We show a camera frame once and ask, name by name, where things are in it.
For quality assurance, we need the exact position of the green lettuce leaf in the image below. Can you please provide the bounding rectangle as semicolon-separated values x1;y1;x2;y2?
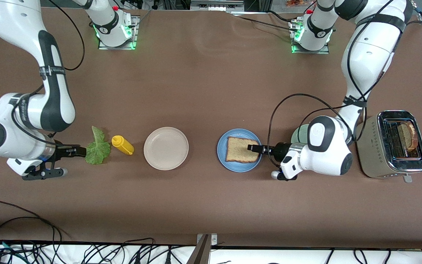
85;126;111;165

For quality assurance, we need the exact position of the brown bread slice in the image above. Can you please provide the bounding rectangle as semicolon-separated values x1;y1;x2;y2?
397;123;418;151
226;136;262;163

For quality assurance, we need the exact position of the pale green round plate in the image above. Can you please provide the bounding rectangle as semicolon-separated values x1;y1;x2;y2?
291;125;311;144

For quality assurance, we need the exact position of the blue round plate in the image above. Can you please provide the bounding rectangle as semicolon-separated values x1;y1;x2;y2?
217;128;263;173

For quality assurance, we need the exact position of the beige round plate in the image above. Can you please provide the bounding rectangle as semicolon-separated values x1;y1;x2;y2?
143;126;189;171

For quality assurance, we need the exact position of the yellow mustard squeeze bottle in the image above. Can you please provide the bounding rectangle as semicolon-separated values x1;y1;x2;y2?
111;135;135;155

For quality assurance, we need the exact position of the beige chrome toaster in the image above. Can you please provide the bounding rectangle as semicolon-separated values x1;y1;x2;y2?
355;110;422;183

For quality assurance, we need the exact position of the grey metal strut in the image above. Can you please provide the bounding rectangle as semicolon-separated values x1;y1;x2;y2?
186;235;211;264

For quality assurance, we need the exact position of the grey power strip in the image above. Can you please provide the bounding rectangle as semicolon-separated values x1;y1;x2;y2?
190;0;245;11

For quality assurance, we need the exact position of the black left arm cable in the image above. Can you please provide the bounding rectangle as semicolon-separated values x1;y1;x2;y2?
267;0;422;164

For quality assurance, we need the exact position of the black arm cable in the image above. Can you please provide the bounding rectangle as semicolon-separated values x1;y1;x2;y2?
48;0;86;71
267;0;422;164

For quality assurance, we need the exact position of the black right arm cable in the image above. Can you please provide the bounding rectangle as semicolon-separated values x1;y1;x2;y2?
48;0;86;71

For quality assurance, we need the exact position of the metal table edge bracket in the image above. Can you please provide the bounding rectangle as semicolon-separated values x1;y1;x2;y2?
197;234;218;245

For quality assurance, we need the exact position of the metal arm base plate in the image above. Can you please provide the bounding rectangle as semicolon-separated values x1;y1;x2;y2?
291;18;330;55
97;15;139;50

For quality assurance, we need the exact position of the black floor cable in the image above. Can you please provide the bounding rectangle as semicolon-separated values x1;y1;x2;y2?
122;238;157;257

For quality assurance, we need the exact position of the black base cable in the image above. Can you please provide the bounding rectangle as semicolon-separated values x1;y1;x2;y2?
237;15;299;32

